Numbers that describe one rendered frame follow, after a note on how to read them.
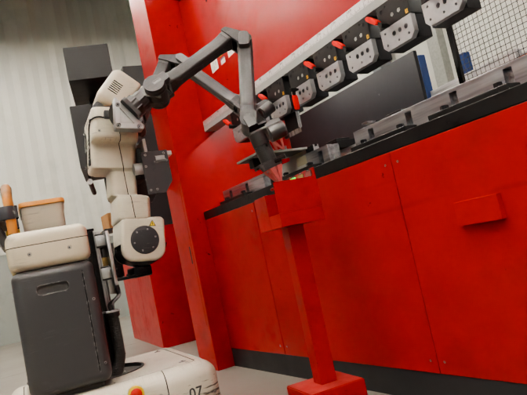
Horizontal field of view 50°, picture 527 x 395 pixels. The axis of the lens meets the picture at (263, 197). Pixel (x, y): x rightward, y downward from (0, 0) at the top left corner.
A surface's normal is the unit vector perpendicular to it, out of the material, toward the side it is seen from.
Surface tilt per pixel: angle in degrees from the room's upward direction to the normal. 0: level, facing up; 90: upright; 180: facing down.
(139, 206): 90
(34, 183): 90
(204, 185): 90
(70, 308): 90
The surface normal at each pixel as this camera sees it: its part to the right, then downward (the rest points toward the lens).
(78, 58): 0.24, -0.14
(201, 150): 0.48, -0.18
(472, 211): -0.86, 0.14
